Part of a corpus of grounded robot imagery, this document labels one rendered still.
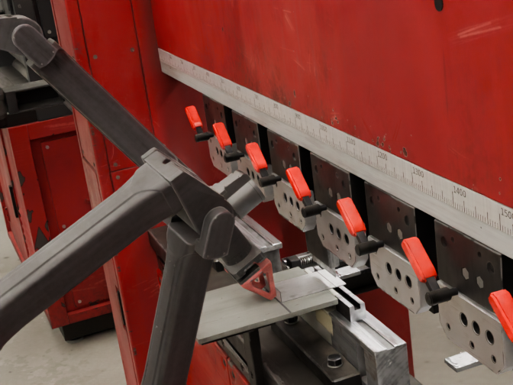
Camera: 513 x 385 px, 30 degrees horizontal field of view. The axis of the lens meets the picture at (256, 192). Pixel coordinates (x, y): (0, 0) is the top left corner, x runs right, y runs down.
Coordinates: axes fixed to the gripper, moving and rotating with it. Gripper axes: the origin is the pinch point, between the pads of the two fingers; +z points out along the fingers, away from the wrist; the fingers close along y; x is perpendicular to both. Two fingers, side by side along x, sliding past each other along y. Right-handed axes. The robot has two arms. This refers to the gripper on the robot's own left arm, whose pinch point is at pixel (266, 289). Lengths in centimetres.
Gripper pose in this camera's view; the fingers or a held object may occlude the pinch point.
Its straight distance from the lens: 176.0
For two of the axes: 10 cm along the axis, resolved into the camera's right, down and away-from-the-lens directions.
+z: 5.4, 7.3, 4.1
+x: -7.6, 6.4, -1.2
